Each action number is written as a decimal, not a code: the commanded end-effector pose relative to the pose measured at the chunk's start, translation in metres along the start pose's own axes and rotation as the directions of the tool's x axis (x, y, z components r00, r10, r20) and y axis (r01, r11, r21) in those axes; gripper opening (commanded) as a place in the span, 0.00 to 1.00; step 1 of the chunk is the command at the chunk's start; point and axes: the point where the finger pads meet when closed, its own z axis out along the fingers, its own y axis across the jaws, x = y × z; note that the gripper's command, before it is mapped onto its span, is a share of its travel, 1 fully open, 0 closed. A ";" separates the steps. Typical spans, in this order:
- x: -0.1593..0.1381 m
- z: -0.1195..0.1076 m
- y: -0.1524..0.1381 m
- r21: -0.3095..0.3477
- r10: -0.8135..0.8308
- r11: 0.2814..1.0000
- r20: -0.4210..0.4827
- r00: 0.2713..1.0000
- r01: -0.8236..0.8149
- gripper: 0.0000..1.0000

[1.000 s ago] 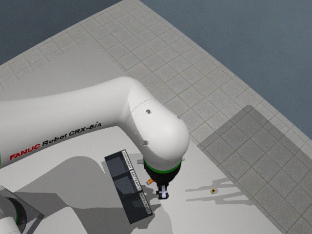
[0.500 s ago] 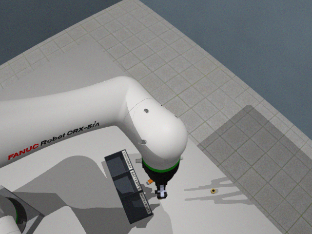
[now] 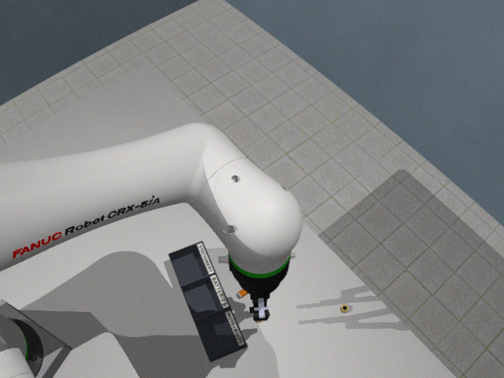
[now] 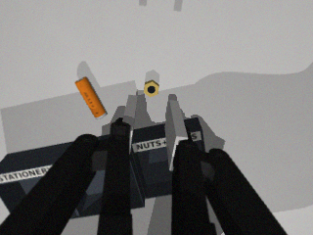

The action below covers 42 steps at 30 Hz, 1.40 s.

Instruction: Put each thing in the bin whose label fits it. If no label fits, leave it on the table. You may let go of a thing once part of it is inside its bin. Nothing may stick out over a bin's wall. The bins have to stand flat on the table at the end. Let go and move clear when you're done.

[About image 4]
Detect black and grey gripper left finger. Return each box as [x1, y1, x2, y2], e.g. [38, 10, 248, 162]
[0, 95, 138, 235]

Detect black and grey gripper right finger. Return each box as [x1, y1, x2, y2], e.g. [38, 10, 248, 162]
[164, 100, 288, 235]

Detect dark grey three-compartment bin rack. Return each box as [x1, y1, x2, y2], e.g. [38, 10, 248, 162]
[0, 117, 205, 219]

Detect orange aa battery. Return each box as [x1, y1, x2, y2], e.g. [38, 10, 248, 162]
[75, 77, 107, 119]

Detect brass hex nut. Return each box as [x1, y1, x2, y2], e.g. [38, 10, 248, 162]
[144, 80, 159, 97]

